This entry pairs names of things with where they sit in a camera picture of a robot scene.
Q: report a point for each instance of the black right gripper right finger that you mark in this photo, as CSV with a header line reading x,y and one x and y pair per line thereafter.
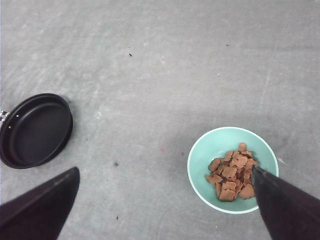
x,y
288,212

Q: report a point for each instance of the brown beef cube pile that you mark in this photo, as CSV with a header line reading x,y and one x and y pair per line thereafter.
x,y
232,175

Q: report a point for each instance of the mint green bowl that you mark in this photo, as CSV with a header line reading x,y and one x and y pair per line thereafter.
x,y
214,144

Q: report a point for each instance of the black frying pan green handle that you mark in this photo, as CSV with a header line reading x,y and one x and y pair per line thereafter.
x,y
35,131

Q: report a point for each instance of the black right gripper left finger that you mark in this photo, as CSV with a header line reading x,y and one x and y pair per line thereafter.
x,y
40,213

